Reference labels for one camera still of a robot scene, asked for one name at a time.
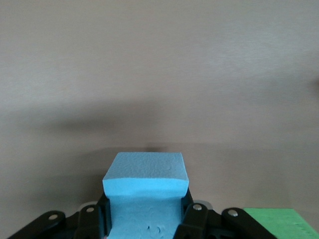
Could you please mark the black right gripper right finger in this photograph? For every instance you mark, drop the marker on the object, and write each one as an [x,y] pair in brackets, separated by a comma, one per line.
[194,221]

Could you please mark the green foam cube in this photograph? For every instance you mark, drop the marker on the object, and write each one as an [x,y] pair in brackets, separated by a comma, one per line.
[281,224]

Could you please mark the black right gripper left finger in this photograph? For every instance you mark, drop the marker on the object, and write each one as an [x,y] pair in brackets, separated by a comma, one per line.
[89,224]

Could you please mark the brown table cover sheet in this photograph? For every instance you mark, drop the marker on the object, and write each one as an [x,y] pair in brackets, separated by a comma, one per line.
[159,74]

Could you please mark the blue foam cube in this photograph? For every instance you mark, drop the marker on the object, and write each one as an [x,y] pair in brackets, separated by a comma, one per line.
[145,189]

